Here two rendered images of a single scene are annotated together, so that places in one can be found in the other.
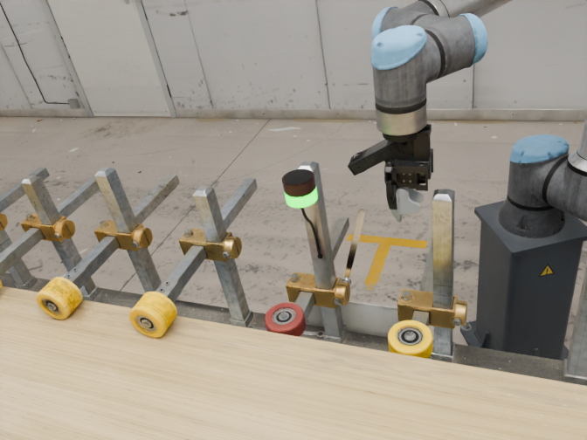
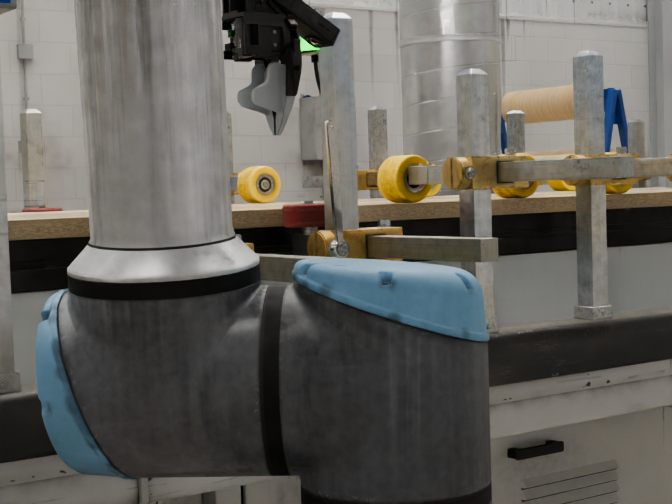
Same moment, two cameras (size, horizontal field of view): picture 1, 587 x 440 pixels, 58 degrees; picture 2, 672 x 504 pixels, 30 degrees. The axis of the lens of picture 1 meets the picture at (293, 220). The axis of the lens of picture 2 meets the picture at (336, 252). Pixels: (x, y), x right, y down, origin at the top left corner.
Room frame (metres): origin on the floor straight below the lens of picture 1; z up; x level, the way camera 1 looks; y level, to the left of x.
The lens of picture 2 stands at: (1.72, -1.61, 0.93)
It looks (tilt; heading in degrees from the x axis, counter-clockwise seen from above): 3 degrees down; 119
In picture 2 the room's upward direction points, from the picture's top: 2 degrees counter-clockwise
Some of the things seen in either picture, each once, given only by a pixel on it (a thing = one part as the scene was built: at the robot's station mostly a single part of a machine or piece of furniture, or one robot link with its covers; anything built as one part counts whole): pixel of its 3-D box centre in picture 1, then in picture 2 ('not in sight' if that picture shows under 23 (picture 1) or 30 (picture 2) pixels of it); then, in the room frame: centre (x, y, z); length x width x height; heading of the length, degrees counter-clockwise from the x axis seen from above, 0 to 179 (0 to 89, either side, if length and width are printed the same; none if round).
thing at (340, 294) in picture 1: (318, 291); (354, 246); (0.88, -0.02, 0.85); 0.13 x 0.06 x 0.05; 63
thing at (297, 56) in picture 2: not in sight; (286, 62); (0.90, -0.22, 1.09); 0.05 x 0.02 x 0.09; 153
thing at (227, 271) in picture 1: (227, 272); (475, 226); (0.99, 0.18, 0.86); 0.03 x 0.03 x 0.48; 63
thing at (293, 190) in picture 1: (299, 182); not in sight; (0.83, -0.02, 1.16); 0.06 x 0.06 x 0.02
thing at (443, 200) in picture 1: (443, 292); not in sight; (0.76, -0.27, 0.89); 0.03 x 0.03 x 0.48; 63
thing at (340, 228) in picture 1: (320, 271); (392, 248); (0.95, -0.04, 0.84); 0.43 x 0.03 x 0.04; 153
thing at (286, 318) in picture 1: (287, 333); (309, 238); (0.77, 0.06, 0.85); 0.08 x 0.08 x 0.11
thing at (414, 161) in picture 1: (407, 155); (259, 15); (0.87, -0.23, 1.15); 0.09 x 0.08 x 0.12; 63
